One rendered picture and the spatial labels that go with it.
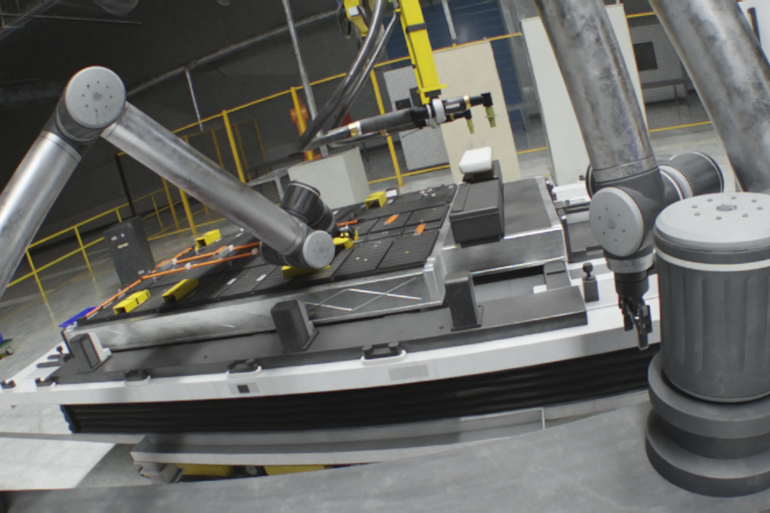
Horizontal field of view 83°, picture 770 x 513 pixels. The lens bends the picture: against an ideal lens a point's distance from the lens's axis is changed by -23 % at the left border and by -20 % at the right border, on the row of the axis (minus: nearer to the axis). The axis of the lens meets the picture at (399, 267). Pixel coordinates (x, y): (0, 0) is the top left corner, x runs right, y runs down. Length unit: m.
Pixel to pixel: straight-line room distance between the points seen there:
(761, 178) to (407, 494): 0.73
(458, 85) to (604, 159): 5.45
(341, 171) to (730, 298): 5.86
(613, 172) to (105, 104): 1.02
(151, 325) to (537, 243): 1.34
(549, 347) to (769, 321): 0.78
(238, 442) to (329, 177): 4.59
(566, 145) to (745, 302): 5.62
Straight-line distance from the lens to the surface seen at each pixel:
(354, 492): 0.88
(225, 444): 2.22
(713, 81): 0.88
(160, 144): 1.29
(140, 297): 2.18
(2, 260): 1.42
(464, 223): 1.58
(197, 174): 1.32
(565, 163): 6.20
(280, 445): 2.07
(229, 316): 1.76
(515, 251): 1.65
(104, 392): 1.98
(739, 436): 0.70
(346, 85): 1.24
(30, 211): 1.43
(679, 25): 0.90
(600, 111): 0.77
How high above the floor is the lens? 1.45
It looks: 17 degrees down
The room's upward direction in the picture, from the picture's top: 15 degrees counter-clockwise
